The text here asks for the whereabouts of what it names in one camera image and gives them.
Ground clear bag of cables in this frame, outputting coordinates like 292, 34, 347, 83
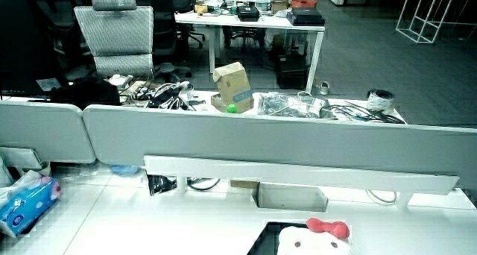
256, 91, 331, 119

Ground small grey desk divider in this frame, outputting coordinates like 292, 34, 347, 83
0, 100, 97, 165

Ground white background desk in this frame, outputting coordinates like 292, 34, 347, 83
174, 10, 326, 94

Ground black case under desk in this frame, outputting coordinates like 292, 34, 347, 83
275, 53, 309, 90

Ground open cardboard box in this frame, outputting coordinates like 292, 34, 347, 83
210, 61, 255, 114

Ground white metal frame rack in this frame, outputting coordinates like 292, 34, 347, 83
395, 0, 477, 45

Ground white desk shelf rail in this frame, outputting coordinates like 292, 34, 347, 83
143, 154, 461, 196

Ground tangle of black white cables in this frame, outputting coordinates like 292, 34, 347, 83
136, 81, 195, 110

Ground grey desk cable flap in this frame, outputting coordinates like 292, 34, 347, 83
251, 182, 329, 213

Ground blue tissue pack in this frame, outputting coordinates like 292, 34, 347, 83
0, 176, 63, 238

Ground grey mesh office chair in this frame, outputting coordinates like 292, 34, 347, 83
73, 0, 155, 78

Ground black desk device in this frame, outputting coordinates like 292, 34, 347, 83
236, 4, 261, 22

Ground blue cloth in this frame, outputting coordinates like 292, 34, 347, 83
109, 164, 142, 177

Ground large grey desk divider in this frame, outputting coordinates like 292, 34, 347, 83
82, 104, 477, 191

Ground white hello kitty plush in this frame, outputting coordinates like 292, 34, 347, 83
276, 217, 352, 255

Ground black monitor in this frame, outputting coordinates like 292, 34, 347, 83
0, 0, 69, 98

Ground white cable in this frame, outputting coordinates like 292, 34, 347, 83
364, 189, 398, 205

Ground black cable bundle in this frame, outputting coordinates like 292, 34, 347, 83
329, 101, 406, 125

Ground black glossy packet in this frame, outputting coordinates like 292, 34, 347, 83
146, 174, 178, 197

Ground orange bag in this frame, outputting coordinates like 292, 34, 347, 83
290, 0, 318, 9

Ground black bag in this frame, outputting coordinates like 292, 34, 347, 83
49, 75, 121, 110

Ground black flat box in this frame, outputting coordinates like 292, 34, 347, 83
285, 7, 326, 27

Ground black office chair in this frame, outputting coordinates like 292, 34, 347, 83
130, 0, 206, 79

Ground black cable loop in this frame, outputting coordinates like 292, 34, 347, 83
186, 177, 221, 192

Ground white tape roll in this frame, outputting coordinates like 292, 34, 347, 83
366, 89, 396, 114

